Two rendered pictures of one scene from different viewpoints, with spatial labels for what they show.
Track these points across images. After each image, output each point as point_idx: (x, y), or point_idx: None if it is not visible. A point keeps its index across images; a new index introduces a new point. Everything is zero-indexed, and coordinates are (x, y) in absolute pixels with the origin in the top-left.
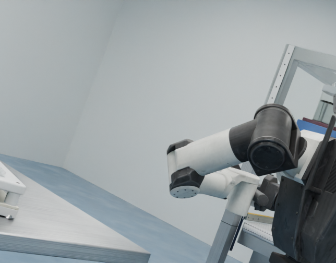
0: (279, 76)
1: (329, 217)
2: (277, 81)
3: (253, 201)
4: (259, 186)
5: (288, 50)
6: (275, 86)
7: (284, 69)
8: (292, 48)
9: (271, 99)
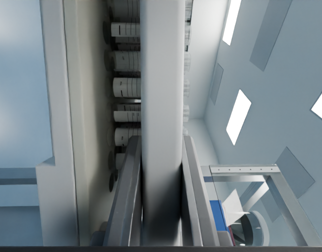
0: (249, 168)
1: None
2: (245, 168)
3: (73, 213)
4: (194, 217)
5: (273, 168)
6: (239, 168)
7: (257, 170)
8: (277, 170)
9: (227, 169)
